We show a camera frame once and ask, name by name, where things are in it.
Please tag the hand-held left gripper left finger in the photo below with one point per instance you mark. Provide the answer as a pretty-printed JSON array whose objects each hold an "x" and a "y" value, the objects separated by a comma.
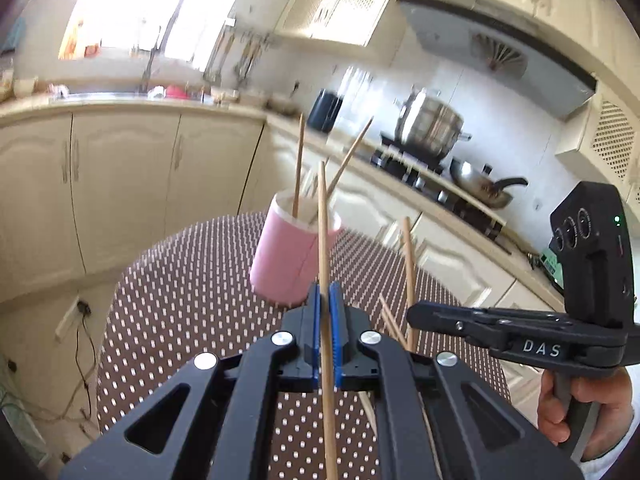
[{"x": 315, "y": 330}]

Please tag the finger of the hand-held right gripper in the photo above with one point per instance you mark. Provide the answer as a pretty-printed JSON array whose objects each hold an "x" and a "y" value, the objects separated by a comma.
[{"x": 425, "y": 315}]

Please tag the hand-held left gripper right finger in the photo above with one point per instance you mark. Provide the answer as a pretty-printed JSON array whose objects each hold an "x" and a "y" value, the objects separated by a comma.
[{"x": 335, "y": 330}]

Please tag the wooden chopstick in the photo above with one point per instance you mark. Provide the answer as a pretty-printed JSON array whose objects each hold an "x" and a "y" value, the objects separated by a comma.
[
  {"x": 397, "y": 332},
  {"x": 324, "y": 235},
  {"x": 350, "y": 155},
  {"x": 389, "y": 317},
  {"x": 407, "y": 260},
  {"x": 367, "y": 415},
  {"x": 298, "y": 170}
]

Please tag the pink cup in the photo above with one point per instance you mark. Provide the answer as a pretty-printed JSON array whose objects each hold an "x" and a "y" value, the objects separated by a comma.
[{"x": 280, "y": 255}]

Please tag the person's right forearm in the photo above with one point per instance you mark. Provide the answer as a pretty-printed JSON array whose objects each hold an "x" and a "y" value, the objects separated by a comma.
[{"x": 607, "y": 467}]

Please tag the hanging kitchen utensils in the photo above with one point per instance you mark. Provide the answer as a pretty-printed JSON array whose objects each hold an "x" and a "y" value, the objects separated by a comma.
[{"x": 235, "y": 57}]

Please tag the person's right hand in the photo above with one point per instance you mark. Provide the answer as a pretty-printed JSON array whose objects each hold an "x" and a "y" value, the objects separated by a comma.
[{"x": 552, "y": 410}]

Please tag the green box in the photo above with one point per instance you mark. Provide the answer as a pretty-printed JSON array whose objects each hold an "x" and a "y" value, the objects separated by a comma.
[{"x": 550, "y": 265}]

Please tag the black gas stove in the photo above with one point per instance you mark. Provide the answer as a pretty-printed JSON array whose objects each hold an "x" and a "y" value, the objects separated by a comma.
[{"x": 480, "y": 217}]

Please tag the brown polka dot tablecloth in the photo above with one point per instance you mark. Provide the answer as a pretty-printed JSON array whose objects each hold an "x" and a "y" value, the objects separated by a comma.
[{"x": 200, "y": 285}]

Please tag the cream lattice corner cabinet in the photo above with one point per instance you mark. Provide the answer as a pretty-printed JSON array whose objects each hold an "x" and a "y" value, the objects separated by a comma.
[{"x": 607, "y": 145}]

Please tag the steel wok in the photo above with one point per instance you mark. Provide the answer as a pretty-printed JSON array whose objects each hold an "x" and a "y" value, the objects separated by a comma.
[{"x": 475, "y": 185}]

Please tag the steel steamer pot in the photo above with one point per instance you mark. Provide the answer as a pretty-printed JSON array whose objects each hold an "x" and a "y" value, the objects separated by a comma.
[{"x": 430, "y": 125}]

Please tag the dark blue kettle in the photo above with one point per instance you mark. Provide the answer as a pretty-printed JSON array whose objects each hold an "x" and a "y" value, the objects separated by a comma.
[{"x": 325, "y": 112}]

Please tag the cream sink base cabinet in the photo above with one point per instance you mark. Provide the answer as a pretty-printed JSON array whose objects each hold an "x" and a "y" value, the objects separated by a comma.
[{"x": 125, "y": 185}]

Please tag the white power strip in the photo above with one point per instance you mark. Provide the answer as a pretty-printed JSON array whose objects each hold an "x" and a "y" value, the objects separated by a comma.
[{"x": 70, "y": 320}]

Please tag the red bowl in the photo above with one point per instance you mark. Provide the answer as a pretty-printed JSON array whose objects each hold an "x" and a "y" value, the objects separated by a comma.
[{"x": 176, "y": 92}]

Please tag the grey range hood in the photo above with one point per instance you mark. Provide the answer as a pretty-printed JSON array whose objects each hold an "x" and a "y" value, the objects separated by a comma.
[{"x": 450, "y": 30}]

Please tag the sink faucet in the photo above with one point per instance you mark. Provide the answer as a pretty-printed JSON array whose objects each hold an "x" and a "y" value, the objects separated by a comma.
[{"x": 148, "y": 72}]

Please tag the kitchen window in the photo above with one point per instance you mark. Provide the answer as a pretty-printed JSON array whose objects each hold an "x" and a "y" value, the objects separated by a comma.
[{"x": 130, "y": 5}]

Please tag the cream lattice wall cabinet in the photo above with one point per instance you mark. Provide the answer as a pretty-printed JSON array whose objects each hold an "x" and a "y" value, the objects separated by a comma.
[{"x": 340, "y": 12}]

